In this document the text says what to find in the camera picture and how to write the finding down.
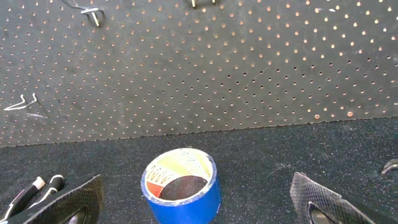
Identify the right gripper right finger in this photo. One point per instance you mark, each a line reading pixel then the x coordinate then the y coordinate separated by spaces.
pixel 314 193

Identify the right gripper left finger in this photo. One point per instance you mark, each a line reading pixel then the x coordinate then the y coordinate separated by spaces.
pixel 81 199

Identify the black and white pliers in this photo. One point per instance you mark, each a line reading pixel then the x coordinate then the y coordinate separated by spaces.
pixel 23 196

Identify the roll of blue tape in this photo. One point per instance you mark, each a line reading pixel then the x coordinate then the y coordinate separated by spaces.
pixel 186 211

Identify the black pegboard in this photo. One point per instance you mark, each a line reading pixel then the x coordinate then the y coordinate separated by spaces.
pixel 199 77

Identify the hammer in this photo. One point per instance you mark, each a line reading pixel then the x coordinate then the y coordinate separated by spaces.
pixel 390 165

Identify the metal hook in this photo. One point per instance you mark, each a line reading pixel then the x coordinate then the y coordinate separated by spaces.
pixel 193 3
pixel 94 16
pixel 18 106

